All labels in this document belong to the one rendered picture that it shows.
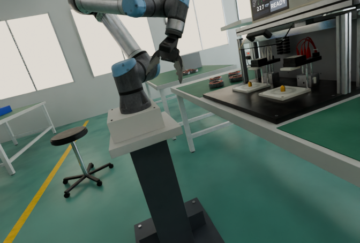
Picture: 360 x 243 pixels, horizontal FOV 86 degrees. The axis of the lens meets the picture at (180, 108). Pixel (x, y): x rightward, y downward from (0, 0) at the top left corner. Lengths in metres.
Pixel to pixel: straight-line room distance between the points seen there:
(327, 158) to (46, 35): 5.62
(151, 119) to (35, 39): 5.08
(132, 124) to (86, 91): 4.71
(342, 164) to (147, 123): 0.67
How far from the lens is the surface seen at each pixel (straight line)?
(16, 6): 6.00
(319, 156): 0.61
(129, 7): 0.80
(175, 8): 0.85
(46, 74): 5.72
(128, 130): 0.88
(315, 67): 1.20
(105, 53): 5.46
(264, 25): 1.18
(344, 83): 0.93
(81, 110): 5.65
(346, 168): 0.57
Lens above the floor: 1.05
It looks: 15 degrees down
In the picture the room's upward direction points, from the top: 14 degrees counter-clockwise
